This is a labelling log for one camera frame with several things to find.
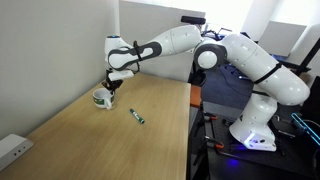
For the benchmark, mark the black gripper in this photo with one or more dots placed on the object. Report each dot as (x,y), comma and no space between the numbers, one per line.
(113,82)

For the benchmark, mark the green whiteboard marker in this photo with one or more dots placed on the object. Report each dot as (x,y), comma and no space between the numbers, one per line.
(137,115)

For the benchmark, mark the black diagonal frame bar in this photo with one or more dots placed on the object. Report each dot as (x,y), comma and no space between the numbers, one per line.
(310,55)

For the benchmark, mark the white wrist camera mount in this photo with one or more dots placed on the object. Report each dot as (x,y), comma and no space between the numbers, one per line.
(120,75)

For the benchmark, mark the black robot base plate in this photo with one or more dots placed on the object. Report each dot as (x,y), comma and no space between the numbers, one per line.
(240,165)

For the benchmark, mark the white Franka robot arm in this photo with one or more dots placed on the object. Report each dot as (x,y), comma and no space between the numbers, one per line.
(253,60)

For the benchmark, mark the gray board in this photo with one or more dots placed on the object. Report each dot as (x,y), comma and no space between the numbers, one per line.
(281,38)

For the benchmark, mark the blue LED strip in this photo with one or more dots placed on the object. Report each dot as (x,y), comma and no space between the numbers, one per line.
(305,128)

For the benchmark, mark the orange block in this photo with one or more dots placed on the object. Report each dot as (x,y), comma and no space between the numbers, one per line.
(195,96)

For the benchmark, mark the white mug with green band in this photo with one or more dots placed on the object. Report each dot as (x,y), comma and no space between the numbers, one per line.
(101,100)

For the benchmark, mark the white rectangular box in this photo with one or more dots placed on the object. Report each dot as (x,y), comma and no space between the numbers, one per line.
(13,148)

